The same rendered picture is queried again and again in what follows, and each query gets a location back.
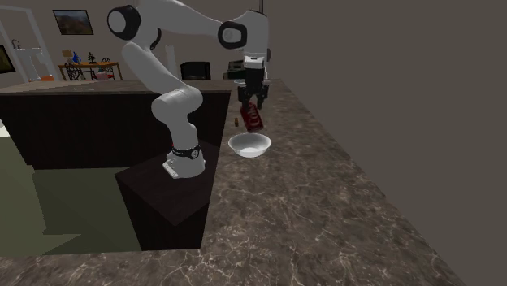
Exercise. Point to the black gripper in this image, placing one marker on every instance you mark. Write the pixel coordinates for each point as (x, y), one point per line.
(254, 77)

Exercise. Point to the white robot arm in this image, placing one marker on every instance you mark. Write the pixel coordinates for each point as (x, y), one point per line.
(174, 83)

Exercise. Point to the red can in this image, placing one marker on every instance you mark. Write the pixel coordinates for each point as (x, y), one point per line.
(252, 117)

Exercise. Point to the white bowl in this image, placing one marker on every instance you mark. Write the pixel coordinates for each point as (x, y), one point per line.
(249, 145)

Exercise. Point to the black box appliance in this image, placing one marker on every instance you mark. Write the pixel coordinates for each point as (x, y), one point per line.
(195, 70)

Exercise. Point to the dark robot stand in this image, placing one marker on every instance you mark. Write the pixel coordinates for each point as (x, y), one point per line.
(166, 198)

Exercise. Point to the white sink stand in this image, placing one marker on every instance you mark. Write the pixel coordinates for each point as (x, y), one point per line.
(29, 57)

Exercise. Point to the framed landscape wall picture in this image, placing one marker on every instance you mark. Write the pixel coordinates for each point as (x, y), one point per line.
(73, 22)

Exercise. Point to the dark framed wall picture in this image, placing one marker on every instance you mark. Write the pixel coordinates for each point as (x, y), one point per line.
(5, 60)

